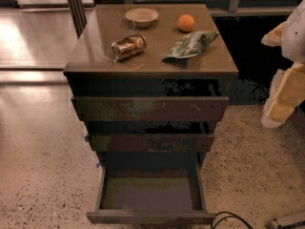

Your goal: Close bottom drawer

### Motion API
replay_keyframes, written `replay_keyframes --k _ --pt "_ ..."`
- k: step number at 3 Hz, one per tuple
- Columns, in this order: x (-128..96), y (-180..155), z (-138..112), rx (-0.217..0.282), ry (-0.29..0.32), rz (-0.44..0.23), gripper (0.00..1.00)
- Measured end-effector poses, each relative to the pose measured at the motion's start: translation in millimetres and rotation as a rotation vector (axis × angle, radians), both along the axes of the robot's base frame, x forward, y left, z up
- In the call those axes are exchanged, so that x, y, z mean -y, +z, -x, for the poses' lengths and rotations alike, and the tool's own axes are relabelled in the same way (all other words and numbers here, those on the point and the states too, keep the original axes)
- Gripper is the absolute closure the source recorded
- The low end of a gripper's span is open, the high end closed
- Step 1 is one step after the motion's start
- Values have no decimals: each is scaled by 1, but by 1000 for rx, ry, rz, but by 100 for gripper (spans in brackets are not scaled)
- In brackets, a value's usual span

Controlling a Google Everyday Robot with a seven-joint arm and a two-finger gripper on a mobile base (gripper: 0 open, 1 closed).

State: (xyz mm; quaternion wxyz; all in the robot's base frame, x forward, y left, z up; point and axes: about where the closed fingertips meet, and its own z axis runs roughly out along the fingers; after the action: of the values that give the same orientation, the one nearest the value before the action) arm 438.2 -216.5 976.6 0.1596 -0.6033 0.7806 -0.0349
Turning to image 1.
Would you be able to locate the gold soda can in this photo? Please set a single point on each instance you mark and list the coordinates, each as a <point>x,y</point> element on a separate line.
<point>128,46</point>

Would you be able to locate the orange fruit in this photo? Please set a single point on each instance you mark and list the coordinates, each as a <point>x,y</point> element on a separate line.
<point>186,23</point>

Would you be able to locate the brown drawer cabinet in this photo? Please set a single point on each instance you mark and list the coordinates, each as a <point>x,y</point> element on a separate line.
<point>92,70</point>

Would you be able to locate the blue tape piece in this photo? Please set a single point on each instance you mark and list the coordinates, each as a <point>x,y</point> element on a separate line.
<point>86,137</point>
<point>98,165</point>

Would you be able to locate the blue tape piece lower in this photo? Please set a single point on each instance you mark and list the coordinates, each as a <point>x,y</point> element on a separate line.
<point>98,165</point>

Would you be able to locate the grey power strip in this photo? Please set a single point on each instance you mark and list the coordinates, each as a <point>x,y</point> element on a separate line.
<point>292,221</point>

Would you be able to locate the brown middle drawer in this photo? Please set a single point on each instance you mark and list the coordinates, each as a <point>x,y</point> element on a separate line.
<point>151,143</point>

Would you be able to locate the blue tape piece upper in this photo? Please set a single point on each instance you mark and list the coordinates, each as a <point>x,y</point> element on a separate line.
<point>86,137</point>

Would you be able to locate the brown bottom drawer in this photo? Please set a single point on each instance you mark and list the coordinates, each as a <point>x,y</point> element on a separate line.
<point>168,199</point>

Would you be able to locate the brown top drawer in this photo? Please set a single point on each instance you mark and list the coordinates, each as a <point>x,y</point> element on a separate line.
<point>153,109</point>

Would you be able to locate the white ceramic bowl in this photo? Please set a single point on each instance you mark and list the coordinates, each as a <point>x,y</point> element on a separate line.
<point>142,17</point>

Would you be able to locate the green chip bag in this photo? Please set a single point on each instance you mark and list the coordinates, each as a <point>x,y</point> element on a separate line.
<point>191,45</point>

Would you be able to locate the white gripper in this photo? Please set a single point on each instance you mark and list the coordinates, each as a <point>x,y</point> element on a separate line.
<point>294,38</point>

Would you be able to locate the brown drawer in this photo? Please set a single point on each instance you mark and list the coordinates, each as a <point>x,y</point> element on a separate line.
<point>153,109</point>
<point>168,199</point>
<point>151,143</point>

